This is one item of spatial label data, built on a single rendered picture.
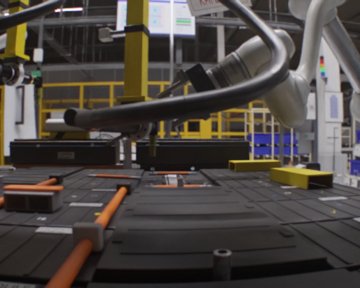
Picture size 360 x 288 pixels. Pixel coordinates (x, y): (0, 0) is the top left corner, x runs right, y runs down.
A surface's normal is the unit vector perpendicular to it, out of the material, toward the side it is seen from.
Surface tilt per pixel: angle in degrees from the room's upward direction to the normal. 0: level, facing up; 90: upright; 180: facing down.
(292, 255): 0
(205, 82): 90
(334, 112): 90
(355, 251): 0
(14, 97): 90
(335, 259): 0
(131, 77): 90
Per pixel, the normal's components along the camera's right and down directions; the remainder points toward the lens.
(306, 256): 0.00, -1.00
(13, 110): 0.48, 0.01
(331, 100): 0.07, 0.01
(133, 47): -0.20, 0.01
